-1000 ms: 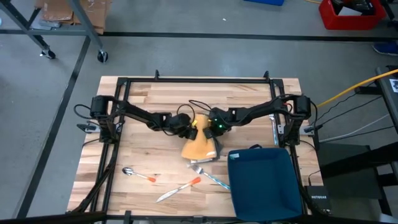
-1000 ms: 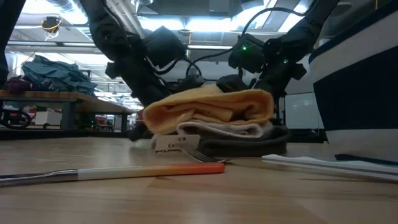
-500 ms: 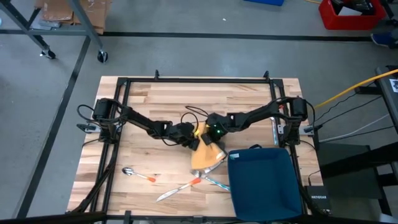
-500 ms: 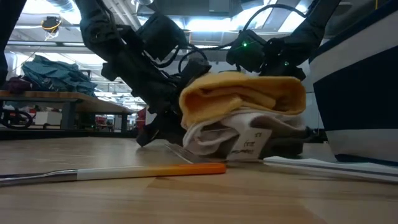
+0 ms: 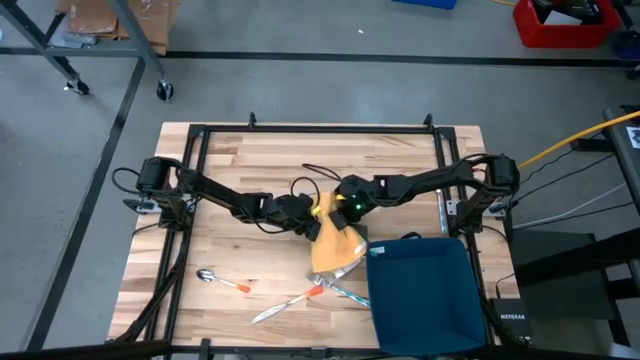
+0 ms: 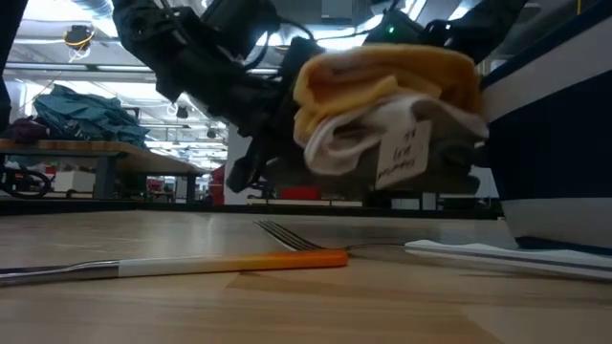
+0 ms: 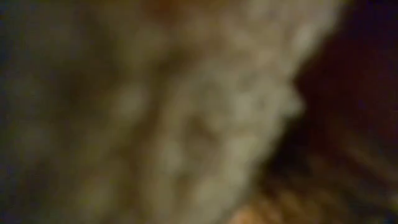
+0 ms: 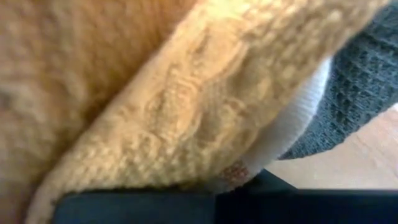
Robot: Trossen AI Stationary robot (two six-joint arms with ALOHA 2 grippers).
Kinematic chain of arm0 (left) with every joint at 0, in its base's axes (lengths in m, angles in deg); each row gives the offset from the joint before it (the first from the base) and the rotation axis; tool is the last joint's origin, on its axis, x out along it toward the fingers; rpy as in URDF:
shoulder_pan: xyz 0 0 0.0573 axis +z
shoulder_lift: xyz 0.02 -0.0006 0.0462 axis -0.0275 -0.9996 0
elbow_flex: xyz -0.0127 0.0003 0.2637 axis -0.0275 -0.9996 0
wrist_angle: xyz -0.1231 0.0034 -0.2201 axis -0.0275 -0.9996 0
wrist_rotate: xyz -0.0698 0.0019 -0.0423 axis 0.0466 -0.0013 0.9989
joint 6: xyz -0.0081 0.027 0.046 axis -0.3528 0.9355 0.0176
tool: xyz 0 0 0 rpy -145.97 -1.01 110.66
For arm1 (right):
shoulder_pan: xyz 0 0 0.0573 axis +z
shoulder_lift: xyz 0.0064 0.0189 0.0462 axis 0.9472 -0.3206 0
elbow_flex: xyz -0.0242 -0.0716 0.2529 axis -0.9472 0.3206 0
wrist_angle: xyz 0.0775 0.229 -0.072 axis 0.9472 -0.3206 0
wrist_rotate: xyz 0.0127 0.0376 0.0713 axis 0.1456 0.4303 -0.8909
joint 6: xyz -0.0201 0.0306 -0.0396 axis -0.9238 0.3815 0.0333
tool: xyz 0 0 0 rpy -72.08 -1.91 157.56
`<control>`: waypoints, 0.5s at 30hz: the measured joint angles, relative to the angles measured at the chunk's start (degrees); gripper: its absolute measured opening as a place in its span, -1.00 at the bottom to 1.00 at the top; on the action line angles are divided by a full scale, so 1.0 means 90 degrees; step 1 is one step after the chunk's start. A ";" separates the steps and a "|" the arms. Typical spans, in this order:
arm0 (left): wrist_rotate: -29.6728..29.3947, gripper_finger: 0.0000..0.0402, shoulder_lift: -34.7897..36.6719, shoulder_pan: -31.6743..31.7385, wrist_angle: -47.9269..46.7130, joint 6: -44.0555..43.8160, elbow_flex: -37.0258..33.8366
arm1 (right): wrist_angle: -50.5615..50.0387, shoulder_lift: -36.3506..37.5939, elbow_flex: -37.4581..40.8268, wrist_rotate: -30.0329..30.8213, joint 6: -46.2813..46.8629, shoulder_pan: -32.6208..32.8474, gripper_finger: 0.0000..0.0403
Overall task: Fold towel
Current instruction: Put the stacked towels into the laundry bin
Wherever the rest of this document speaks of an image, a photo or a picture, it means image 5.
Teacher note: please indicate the grey metal cart on casters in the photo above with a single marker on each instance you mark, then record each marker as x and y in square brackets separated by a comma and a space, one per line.
[135, 35]

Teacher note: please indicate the black side table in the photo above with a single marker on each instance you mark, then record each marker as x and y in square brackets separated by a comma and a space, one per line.
[625, 145]

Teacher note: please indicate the brown cardboard sheet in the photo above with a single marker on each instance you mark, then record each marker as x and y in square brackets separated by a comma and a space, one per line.
[100, 17]

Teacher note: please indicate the navy blue fabric basket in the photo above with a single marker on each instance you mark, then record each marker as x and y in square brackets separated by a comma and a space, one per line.
[425, 295]

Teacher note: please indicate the black metal table frame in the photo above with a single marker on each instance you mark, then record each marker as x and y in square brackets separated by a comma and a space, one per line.
[300, 129]

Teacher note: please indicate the mustard yellow towel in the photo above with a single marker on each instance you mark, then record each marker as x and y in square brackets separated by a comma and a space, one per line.
[335, 245]

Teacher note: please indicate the blue plastic bin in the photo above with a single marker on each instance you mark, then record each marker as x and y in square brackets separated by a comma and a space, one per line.
[425, 3]

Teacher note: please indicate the black equipment stand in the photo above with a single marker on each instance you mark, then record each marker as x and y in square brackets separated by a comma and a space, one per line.
[565, 270]

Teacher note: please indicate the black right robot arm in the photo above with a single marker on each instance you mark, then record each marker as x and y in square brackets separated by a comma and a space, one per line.
[440, 182]

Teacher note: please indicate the black Netgear network switch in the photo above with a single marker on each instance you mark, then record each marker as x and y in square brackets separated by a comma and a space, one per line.
[511, 320]

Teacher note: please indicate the red plastic bin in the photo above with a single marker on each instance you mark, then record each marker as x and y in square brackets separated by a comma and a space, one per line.
[565, 35]

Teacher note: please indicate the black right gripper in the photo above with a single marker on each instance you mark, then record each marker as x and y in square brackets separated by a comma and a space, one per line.
[357, 195]

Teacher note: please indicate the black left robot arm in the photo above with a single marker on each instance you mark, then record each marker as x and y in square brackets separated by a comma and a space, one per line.
[210, 192]

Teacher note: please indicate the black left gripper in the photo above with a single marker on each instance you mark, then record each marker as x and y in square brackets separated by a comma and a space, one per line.
[292, 210]

